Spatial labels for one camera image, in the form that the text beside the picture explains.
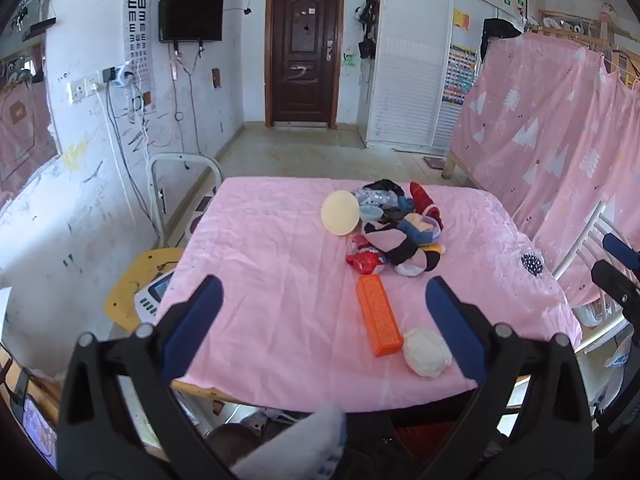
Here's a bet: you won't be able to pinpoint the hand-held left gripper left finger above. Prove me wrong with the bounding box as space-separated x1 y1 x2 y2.
56 274 236 480

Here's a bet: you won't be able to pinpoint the black crumpled cloth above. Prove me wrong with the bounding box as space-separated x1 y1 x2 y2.
369 178 406 196

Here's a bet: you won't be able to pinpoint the white patterned cloth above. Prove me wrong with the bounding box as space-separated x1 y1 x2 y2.
351 187 401 211

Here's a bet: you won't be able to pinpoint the pink tree-print curtain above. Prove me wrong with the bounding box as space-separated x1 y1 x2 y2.
449 32 640 308

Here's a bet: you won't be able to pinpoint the pink tablecloth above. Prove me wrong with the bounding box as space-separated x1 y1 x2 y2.
157 176 583 413

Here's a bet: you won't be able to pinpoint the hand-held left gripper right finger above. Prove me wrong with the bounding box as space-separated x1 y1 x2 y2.
415 275 596 480

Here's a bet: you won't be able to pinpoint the yellow stool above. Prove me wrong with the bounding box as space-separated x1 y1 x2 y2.
104 247 186 333

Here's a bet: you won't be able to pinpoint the cream round plate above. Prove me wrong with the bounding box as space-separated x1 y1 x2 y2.
321 189 361 237

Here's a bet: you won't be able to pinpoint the orange perforated box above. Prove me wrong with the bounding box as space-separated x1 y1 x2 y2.
356 275 405 358

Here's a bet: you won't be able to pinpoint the hanging dark bags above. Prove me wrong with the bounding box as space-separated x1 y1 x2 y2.
356 0 382 61

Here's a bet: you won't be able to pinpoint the red snack wrapper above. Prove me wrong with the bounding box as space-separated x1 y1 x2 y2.
346 247 386 276

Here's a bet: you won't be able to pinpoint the blue and orange sock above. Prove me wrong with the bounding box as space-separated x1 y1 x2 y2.
397 212 443 247

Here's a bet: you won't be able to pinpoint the black wall television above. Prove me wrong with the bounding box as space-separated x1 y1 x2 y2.
159 0 225 43

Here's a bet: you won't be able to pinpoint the brown door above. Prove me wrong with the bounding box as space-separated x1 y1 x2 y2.
265 0 347 128

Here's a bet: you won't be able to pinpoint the white device with screen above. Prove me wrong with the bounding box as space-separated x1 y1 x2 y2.
134 270 176 322

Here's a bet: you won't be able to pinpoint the person's left hand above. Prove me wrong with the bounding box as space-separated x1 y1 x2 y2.
230 402 351 480

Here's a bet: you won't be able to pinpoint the white wall power strip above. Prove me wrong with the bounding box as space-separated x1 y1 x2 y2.
69 61 138 103

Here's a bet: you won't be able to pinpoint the colourful grid poster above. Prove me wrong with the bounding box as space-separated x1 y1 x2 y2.
442 42 478 107

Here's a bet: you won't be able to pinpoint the black hanging garment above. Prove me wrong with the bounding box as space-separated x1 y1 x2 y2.
481 18 523 61

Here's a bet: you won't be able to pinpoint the red sock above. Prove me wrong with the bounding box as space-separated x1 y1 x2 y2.
410 181 445 231

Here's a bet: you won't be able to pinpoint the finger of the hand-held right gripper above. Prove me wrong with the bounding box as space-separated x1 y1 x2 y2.
602 233 640 272
590 259 640 312

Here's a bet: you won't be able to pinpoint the white slatted chair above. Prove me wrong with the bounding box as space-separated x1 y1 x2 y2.
550 202 618 281

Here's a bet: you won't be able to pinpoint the eye chart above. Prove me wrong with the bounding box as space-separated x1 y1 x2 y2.
122 0 157 113

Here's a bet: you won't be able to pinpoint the white louvered wardrobe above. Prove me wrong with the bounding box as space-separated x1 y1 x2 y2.
366 0 543 156

